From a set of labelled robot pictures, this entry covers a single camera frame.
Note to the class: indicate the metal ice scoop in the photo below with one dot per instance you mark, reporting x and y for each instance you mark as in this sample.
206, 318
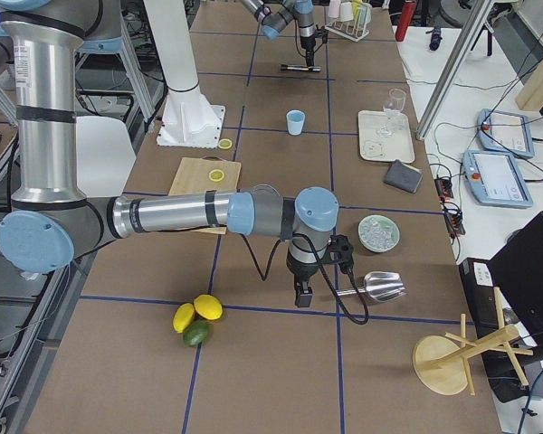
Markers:
381, 286

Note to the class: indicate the near teach pendant tablet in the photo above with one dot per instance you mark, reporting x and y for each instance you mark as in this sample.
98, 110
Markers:
495, 179

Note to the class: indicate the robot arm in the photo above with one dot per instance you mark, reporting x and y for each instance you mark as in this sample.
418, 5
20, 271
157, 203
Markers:
273, 23
66, 207

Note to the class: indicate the whole yellow lemon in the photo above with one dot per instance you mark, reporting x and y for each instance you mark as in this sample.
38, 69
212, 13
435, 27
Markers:
208, 306
183, 317

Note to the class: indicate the teach pendant tablet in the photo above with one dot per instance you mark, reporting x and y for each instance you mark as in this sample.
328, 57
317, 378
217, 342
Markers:
505, 132
495, 179

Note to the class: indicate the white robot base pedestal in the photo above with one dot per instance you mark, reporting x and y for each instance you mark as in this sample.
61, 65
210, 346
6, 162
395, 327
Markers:
188, 118

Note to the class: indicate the light blue cup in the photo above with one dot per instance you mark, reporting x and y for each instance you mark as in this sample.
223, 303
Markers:
295, 122

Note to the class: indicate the white wire cup rack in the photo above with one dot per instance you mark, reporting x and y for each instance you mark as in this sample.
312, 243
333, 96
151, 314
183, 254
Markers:
353, 30

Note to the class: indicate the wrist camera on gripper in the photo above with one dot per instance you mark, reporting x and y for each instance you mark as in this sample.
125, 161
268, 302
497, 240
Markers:
340, 252

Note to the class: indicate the red cylinder bottle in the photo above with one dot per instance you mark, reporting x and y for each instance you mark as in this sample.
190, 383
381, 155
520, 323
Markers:
405, 19

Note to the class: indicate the wooden mug tree stand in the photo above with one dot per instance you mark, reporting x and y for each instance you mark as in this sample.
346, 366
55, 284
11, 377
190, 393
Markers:
442, 362

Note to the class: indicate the pink cup in rack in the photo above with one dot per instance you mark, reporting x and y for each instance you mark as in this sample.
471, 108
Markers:
334, 9

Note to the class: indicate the wooden cutting board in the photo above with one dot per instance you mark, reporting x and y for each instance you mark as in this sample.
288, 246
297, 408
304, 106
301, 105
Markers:
192, 177

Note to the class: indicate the steel muddler black tip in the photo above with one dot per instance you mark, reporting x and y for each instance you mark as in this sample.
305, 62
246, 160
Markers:
300, 68

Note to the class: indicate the aluminium frame post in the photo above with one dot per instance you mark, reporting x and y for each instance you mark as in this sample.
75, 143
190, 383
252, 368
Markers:
478, 16

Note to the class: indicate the grey folded cloth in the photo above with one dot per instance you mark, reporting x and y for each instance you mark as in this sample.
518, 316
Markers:
403, 176

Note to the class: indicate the cream bear tray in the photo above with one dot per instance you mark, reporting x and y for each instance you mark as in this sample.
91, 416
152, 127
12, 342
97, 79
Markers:
373, 146

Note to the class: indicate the white cup in rack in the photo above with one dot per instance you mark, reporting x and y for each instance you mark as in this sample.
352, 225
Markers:
346, 11

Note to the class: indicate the far teach pendant tablet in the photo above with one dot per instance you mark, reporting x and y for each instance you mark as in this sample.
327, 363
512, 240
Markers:
505, 132

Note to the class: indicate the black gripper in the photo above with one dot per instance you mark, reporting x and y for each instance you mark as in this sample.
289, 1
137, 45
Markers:
307, 42
300, 272

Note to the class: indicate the green bowl of ice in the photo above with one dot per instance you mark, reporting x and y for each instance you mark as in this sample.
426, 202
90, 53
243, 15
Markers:
378, 233

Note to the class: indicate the clear wine glass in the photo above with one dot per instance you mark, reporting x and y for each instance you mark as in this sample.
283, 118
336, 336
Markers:
392, 107

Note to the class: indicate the black monitor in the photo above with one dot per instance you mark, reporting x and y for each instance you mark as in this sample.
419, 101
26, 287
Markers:
517, 269

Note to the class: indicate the yellow cup in rack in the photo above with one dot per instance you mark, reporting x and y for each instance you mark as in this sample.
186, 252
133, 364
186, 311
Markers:
359, 10

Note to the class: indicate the lemon slice on board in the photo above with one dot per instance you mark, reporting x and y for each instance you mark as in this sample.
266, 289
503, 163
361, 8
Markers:
216, 175

